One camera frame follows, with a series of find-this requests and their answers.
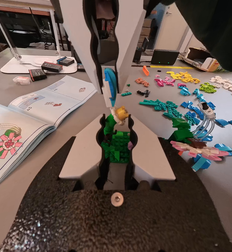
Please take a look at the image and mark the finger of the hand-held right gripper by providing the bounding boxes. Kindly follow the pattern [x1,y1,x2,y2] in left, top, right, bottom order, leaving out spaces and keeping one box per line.
[59,0,105,94]
[114,0,147,94]

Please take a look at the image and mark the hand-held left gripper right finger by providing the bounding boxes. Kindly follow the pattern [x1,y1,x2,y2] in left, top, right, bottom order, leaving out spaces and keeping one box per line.
[125,114,177,191]

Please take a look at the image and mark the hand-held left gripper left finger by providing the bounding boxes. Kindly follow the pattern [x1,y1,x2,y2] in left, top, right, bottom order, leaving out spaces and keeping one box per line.
[59,113,110,190]

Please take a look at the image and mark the green stem yellow flower model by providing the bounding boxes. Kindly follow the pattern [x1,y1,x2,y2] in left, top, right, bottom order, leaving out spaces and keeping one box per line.
[100,105,133,164]

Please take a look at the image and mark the flower model with clear tubes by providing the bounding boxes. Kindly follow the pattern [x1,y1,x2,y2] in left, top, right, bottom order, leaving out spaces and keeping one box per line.
[170,101,232,172]

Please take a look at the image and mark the blue and white petal piece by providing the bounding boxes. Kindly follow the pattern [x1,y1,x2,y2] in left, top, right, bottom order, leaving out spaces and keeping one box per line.
[102,67,117,108]

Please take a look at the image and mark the person's right forearm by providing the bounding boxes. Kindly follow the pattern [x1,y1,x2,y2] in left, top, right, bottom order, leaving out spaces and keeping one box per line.
[144,0,232,73]

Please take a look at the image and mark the black handheld device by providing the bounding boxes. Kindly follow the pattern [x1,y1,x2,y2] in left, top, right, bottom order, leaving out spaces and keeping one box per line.
[135,37,149,64]

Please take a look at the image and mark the black power box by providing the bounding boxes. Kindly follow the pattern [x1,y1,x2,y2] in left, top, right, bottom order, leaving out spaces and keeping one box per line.
[151,49,180,65]

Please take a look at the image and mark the pile of coral bricks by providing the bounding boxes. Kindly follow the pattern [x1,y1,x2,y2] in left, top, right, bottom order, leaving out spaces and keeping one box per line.
[135,77,150,87]

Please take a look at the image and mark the pile of teal bricks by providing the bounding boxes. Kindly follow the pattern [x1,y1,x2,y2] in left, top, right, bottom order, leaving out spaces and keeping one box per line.
[139,99,185,119]

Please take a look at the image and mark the yellow tape strip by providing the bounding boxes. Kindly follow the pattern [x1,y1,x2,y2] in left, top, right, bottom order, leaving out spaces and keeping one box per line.
[150,66,195,70]

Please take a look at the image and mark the pile of blue bricks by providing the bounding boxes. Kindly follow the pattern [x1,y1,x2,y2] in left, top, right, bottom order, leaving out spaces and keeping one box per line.
[181,100,217,126]

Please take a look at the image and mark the long wooden desk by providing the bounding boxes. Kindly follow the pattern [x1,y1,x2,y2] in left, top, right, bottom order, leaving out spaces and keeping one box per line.
[0,5,54,17]

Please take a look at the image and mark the instruction booklet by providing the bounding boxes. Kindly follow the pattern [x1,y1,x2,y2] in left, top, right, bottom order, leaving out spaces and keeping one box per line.
[0,75,97,192]

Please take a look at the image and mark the pile of pink bricks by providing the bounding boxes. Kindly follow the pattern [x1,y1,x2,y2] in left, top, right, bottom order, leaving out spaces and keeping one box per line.
[154,74,188,88]

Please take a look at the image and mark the printed cardboard box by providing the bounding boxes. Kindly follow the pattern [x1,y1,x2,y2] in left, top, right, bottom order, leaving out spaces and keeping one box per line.
[178,47,226,72]

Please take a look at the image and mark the pile of yellow bricks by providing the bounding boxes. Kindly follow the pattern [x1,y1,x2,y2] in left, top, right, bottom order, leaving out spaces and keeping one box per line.
[166,71,201,84]

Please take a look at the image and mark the clear plastic case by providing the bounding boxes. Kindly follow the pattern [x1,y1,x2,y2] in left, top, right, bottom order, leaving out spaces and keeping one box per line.
[13,76,31,85]

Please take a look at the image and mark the pile of turquoise bricks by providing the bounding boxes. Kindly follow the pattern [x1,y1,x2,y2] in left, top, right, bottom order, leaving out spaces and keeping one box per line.
[179,86,206,99]

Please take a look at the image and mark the pile of lime bricks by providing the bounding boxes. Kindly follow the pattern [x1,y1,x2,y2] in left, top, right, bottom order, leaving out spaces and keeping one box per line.
[199,82,218,94]

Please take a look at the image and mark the pile of white bricks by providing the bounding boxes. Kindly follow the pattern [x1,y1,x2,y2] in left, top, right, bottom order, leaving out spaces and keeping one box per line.
[209,75,232,96]

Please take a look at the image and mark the black coiled cable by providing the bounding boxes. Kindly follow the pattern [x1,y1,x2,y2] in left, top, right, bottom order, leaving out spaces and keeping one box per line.
[43,30,56,51]

